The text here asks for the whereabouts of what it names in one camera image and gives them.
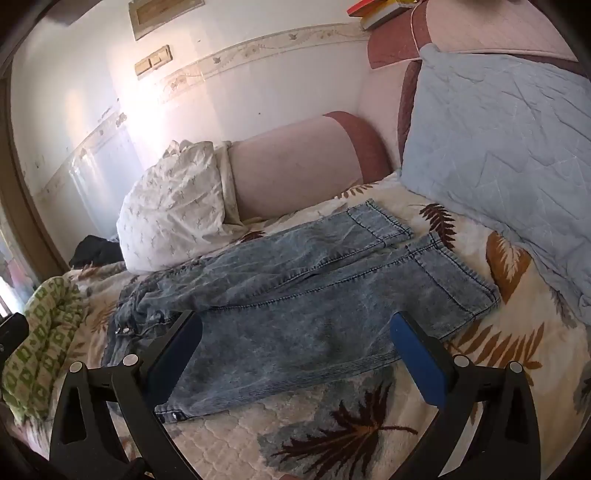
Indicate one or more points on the glass window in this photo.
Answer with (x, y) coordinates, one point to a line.
(11, 272)

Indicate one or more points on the pink padded bolster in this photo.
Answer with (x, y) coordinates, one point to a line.
(295, 161)

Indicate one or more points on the brown door frame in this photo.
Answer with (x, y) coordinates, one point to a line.
(27, 194)

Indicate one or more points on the white patterned pillow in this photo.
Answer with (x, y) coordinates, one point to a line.
(171, 212)

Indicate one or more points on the green patterned cloth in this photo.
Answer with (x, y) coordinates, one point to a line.
(46, 341)

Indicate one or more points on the leaf print bedspread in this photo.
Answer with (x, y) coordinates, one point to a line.
(508, 378)

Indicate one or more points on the blue acid-wash denim pants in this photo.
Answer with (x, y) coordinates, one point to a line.
(300, 295)

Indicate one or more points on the wooden wall switch plate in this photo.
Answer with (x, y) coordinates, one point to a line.
(153, 61)

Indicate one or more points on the pink padded headboard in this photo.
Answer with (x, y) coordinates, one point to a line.
(489, 27)

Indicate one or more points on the red book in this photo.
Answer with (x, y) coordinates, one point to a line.
(367, 6)

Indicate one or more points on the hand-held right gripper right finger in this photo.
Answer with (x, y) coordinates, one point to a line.
(415, 364)

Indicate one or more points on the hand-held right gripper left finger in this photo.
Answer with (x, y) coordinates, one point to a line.
(178, 355)

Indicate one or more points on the dark cloth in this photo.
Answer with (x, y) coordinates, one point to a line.
(94, 251)

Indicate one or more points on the light blue quilted blanket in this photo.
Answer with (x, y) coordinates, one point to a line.
(498, 152)

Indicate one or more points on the framed wall panel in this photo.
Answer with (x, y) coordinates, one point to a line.
(161, 14)

